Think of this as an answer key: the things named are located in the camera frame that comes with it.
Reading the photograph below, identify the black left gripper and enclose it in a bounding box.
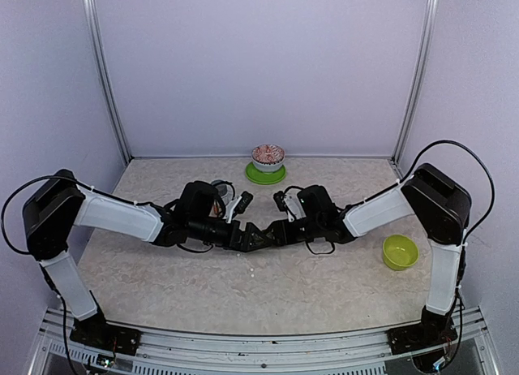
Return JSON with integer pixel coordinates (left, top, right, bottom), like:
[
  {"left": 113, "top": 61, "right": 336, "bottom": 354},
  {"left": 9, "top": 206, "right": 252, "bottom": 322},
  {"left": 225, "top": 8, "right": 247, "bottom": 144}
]
[{"left": 189, "top": 215, "right": 272, "bottom": 253}]

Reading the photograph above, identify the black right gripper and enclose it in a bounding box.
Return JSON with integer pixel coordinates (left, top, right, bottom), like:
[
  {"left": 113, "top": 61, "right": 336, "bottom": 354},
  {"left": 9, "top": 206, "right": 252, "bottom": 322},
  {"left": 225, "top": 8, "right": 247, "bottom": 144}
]
[{"left": 264, "top": 216, "right": 323, "bottom": 247}]

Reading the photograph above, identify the amber bottle grey cap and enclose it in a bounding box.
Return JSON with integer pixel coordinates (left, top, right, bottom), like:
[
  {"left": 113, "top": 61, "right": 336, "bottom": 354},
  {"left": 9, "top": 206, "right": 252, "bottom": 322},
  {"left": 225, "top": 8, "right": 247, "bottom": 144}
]
[{"left": 211, "top": 179, "right": 235, "bottom": 205}]

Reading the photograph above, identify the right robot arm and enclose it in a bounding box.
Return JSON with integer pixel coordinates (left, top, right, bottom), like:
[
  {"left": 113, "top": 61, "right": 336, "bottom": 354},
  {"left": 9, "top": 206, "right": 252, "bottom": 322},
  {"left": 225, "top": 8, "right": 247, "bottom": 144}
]
[{"left": 262, "top": 161, "right": 476, "bottom": 346}]

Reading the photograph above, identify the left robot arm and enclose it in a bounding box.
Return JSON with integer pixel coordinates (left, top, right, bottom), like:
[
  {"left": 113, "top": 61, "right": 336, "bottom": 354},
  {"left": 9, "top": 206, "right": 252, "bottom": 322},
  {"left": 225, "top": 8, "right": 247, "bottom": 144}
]
[{"left": 14, "top": 169, "right": 274, "bottom": 347}]

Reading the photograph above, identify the green plate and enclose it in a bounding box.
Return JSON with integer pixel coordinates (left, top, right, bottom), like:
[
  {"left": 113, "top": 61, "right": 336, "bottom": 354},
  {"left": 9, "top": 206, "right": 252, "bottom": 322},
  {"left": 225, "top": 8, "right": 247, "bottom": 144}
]
[{"left": 245, "top": 162, "right": 286, "bottom": 185}]

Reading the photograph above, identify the red patterned white bowl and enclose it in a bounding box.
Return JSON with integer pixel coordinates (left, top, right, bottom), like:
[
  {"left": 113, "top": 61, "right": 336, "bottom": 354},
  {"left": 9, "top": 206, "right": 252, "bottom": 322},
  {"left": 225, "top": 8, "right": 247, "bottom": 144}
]
[{"left": 251, "top": 144, "right": 285, "bottom": 173}]

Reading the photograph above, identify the lime green bowl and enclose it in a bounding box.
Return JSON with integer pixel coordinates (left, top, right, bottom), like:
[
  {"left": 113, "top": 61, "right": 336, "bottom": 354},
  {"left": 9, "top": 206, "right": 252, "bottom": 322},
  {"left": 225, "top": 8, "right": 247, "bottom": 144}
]
[{"left": 383, "top": 235, "right": 419, "bottom": 271}]

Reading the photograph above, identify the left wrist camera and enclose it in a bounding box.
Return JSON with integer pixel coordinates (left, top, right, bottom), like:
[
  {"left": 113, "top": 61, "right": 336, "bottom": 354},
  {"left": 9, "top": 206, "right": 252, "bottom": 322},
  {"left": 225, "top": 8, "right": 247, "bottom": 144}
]
[{"left": 224, "top": 191, "right": 253, "bottom": 223}]

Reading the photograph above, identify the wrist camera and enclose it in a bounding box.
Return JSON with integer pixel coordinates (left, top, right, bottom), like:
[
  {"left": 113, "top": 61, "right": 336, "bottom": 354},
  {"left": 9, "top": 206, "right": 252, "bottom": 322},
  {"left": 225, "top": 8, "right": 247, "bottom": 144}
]
[
  {"left": 224, "top": 191, "right": 253, "bottom": 223},
  {"left": 273, "top": 191, "right": 306, "bottom": 222}
]

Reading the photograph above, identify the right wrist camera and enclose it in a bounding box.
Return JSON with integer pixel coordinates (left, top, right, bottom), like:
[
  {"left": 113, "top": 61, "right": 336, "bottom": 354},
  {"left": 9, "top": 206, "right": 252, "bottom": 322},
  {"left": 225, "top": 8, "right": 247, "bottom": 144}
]
[{"left": 273, "top": 191, "right": 306, "bottom": 222}]

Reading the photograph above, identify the front aluminium rail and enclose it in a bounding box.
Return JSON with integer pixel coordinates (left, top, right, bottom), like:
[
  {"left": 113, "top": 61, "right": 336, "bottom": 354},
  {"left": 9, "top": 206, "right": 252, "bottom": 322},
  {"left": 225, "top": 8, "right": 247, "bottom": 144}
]
[{"left": 24, "top": 308, "right": 505, "bottom": 374}]

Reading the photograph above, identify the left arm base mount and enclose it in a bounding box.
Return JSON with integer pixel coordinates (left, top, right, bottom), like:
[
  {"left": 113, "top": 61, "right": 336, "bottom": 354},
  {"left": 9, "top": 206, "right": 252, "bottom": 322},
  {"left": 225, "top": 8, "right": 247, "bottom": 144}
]
[{"left": 70, "top": 320, "right": 141, "bottom": 356}]

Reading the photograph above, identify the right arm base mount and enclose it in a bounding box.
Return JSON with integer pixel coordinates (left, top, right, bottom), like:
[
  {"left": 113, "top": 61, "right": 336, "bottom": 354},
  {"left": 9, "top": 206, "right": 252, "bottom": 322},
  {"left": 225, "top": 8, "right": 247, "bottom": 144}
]
[{"left": 386, "top": 308, "right": 458, "bottom": 355}]

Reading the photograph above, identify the left aluminium frame post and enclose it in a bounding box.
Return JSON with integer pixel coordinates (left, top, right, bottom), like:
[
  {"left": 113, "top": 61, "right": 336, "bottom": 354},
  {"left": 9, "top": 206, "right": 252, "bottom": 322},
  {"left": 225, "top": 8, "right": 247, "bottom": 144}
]
[{"left": 83, "top": 0, "right": 133, "bottom": 166}]

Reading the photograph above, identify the aluminium frame post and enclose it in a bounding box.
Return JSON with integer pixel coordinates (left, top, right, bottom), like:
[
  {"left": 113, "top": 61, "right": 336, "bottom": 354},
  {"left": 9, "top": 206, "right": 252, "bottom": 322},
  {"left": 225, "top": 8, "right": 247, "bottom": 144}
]
[
  {"left": 392, "top": 0, "right": 439, "bottom": 166},
  {"left": 83, "top": 0, "right": 133, "bottom": 166}
]

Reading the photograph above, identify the right aluminium frame post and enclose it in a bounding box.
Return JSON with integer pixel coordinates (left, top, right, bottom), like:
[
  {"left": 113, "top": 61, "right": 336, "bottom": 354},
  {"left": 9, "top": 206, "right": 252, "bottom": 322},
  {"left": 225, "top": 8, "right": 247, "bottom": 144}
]
[{"left": 392, "top": 0, "right": 439, "bottom": 166}]

